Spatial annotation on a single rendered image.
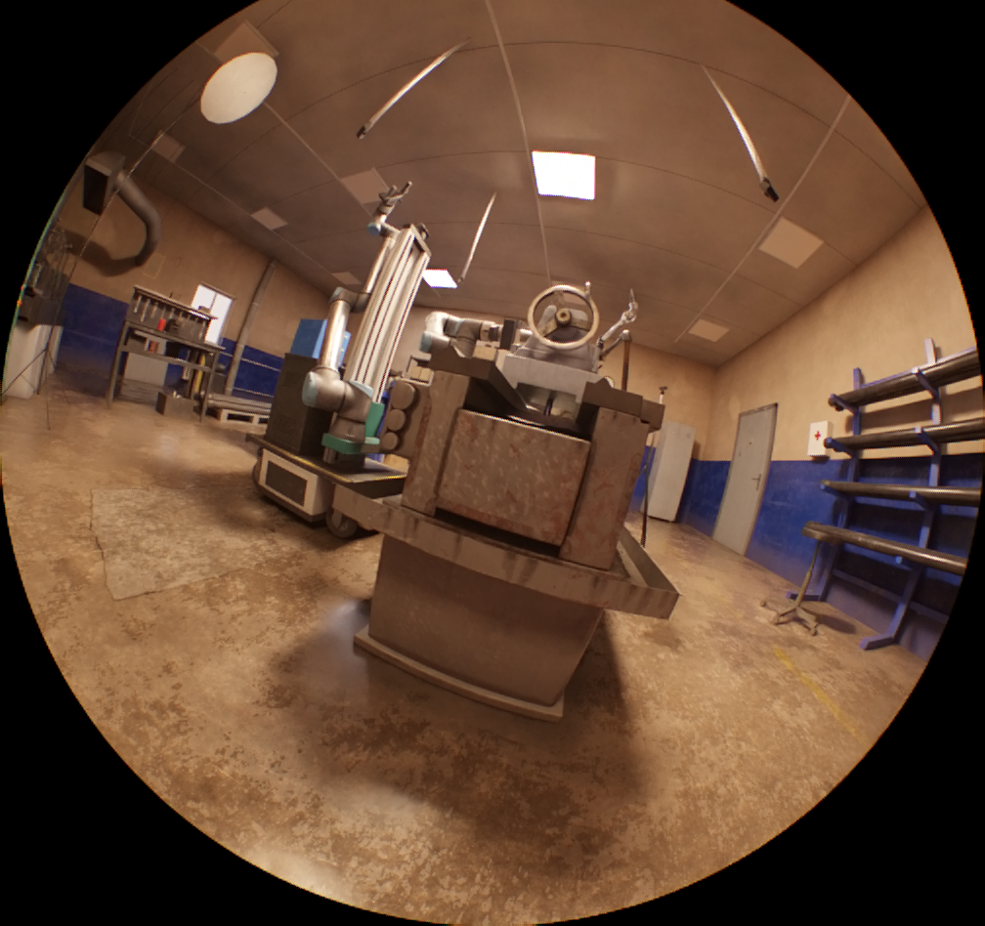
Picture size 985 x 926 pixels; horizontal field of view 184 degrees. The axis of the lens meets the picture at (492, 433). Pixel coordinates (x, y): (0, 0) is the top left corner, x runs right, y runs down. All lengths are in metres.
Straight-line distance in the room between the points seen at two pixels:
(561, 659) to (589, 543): 0.31
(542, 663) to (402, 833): 0.51
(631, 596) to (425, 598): 0.47
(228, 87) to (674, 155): 3.74
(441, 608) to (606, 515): 0.44
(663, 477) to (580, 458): 5.40
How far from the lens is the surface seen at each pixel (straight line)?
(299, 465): 1.60
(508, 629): 0.76
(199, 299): 7.83
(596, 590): 0.64
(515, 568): 0.63
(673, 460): 6.02
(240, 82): 3.40
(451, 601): 0.76
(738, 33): 2.85
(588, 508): 0.62
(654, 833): 0.86
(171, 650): 0.94
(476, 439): 0.62
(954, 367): 2.88
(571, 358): 0.98
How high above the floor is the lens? 0.67
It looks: 1 degrees up
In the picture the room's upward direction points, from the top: 15 degrees clockwise
